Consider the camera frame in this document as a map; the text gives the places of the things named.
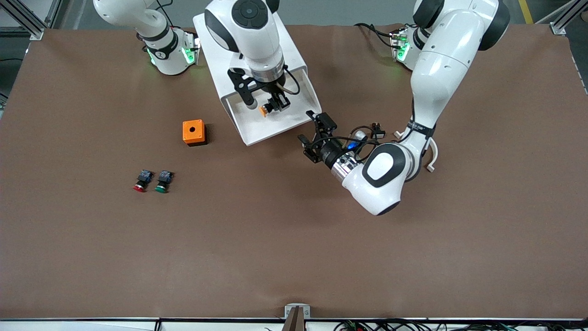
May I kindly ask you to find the green push button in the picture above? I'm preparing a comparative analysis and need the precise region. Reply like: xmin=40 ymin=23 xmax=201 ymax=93
xmin=154 ymin=170 xmax=174 ymax=194

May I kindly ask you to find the red push button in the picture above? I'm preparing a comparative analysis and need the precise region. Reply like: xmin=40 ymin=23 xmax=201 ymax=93
xmin=133 ymin=169 xmax=153 ymax=193

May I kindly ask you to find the brown table mat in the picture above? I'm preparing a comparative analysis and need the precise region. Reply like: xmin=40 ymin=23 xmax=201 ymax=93
xmin=0 ymin=23 xmax=588 ymax=320

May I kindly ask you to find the white semicircular pipe clamp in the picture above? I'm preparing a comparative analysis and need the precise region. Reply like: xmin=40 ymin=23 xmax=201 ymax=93
xmin=394 ymin=130 xmax=439 ymax=173

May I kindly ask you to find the orange button enclosure box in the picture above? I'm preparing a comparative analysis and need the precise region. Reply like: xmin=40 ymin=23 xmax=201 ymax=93
xmin=182 ymin=120 xmax=207 ymax=147

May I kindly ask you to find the black arm base cable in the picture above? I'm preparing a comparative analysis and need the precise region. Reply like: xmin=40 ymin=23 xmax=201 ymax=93
xmin=355 ymin=22 xmax=396 ymax=48

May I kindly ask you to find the grey metal edge bracket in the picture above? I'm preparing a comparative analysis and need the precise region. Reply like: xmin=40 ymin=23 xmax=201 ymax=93
xmin=284 ymin=303 xmax=311 ymax=320

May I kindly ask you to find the brown wedge post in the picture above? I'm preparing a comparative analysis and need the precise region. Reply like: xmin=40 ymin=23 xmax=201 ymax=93
xmin=281 ymin=307 xmax=305 ymax=331

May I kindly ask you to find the black cable bundle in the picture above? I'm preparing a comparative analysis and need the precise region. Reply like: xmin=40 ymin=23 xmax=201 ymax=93
xmin=333 ymin=319 xmax=588 ymax=331

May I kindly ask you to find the aluminium frame profile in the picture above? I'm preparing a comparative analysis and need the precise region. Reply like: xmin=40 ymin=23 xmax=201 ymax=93
xmin=0 ymin=0 xmax=69 ymax=40
xmin=535 ymin=0 xmax=588 ymax=35

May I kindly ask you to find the white table edge rail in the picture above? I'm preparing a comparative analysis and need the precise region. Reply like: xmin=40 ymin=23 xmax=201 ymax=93
xmin=0 ymin=317 xmax=588 ymax=331

